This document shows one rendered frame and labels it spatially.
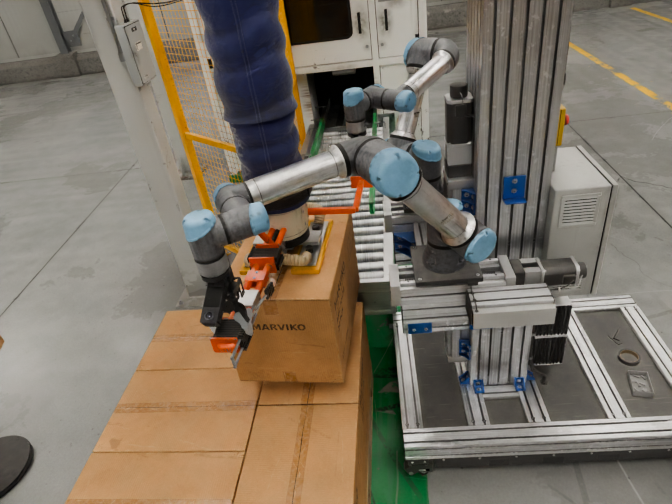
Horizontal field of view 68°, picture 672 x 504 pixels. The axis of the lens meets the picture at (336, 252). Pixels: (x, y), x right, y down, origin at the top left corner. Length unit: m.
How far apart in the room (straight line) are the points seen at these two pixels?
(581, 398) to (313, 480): 1.27
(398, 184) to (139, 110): 2.03
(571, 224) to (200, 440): 1.54
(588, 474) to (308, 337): 1.39
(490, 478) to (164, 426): 1.38
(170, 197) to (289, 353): 1.68
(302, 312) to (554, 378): 1.34
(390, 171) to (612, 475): 1.76
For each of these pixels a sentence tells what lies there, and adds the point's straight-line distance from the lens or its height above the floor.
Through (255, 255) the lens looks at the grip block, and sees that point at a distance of 1.61.
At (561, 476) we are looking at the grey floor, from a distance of 2.51.
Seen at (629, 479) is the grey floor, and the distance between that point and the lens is 2.58.
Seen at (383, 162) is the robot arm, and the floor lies 1.57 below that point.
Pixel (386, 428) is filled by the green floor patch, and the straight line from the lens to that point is 2.58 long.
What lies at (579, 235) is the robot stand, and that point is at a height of 1.04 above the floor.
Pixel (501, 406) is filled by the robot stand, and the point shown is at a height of 0.21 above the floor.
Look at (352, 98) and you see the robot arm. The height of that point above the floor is 1.54.
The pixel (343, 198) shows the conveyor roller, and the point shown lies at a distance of 3.33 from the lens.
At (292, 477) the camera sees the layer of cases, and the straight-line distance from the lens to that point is 1.84.
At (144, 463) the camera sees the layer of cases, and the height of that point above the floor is 0.54.
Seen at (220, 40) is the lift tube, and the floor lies 1.84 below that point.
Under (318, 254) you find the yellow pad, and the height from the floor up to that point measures 1.09.
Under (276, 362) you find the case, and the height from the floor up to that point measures 0.78.
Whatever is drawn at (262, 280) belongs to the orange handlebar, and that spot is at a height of 1.21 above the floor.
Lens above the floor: 2.08
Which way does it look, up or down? 34 degrees down
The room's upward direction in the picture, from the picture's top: 9 degrees counter-clockwise
